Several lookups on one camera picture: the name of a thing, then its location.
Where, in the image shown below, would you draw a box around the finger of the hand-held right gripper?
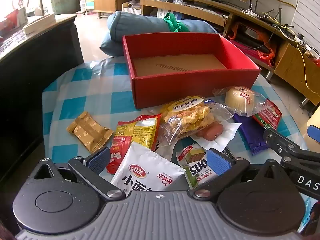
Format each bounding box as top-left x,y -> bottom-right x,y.
263,128 -> 320,171
307,124 -> 320,144

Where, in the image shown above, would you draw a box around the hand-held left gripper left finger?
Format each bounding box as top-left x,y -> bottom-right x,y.
34,147 -> 127,202

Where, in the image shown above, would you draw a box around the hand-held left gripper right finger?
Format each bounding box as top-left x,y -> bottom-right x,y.
189,148 -> 288,202

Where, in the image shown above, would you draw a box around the green wafer packet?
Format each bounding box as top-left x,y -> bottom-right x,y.
176,144 -> 234,190

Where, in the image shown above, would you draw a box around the gold snack packet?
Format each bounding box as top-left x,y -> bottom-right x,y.
66,111 -> 114,154

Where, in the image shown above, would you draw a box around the white red-logo snack packet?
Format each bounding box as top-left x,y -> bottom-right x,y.
110,142 -> 187,197

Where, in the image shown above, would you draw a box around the red yellow snack packet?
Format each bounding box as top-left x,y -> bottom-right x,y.
106,114 -> 162,175

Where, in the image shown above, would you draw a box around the clear bagged bread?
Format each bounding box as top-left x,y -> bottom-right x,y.
159,95 -> 235,145

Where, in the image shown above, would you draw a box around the red cardboard box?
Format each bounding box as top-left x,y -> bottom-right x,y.
122,33 -> 262,110

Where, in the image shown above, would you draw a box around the purple snack packet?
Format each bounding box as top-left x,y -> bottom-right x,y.
234,114 -> 272,155

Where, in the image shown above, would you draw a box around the red green snack packet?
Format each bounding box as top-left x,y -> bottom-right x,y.
252,99 -> 283,130

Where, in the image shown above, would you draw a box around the clear sausage packet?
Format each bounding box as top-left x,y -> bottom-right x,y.
191,121 -> 242,157

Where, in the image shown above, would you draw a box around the round pale cake packet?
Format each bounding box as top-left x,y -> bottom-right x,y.
212,85 -> 269,117

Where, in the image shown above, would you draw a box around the blue white checkered tablecloth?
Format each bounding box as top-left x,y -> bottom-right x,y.
41,56 -> 320,233

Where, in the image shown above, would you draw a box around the wooden tv stand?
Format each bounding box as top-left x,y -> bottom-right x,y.
92,0 -> 320,105

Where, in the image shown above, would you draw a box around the orange plastic bag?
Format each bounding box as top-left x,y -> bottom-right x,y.
230,21 -> 275,60

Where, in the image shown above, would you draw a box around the black cabinet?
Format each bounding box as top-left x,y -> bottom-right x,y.
0,14 -> 84,180

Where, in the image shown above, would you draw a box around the white slatted panel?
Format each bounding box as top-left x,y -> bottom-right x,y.
291,0 -> 320,40

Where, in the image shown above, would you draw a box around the blue bolster pillow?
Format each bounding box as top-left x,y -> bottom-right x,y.
99,11 -> 218,57

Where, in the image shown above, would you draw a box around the green cloth bag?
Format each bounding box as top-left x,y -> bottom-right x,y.
164,12 -> 190,32

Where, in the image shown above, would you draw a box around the cream wooden tray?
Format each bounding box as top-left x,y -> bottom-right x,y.
23,12 -> 56,34

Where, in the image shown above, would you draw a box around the red packaging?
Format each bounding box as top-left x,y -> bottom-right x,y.
0,9 -> 20,37

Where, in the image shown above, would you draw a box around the red white decoration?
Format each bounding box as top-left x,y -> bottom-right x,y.
11,0 -> 30,10

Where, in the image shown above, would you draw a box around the yellow cable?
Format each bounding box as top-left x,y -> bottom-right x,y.
265,0 -> 320,93

